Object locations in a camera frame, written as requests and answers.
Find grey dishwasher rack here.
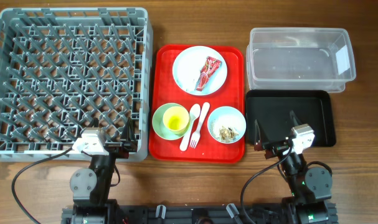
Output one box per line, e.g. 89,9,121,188
0,7,153,162

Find red serving tray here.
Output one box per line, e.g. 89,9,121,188
149,45,245,164

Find light blue bowl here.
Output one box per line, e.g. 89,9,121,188
207,106,247,144

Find white plastic fork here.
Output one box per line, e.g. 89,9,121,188
189,102,210,148

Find red snack wrapper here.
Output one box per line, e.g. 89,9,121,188
196,57,222,91

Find rice and peanut shells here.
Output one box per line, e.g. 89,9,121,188
211,119,239,143

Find black tray bin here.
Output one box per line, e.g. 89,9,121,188
245,90,336,147

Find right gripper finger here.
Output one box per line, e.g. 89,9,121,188
289,110,301,127
254,119,262,144

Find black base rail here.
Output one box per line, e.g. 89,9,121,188
60,202,339,224

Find white plastic spoon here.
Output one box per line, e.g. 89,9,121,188
179,104,201,151

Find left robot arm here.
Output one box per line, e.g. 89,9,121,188
61,118,138,224

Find light blue plate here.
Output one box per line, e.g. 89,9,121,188
172,46,228,96

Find yellow cup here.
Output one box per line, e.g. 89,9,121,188
163,106,190,134

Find green bowl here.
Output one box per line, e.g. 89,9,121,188
152,103,188,141

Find clear plastic bin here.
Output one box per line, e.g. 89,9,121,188
246,27,356,93

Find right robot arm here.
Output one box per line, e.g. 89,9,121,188
255,111,338,223

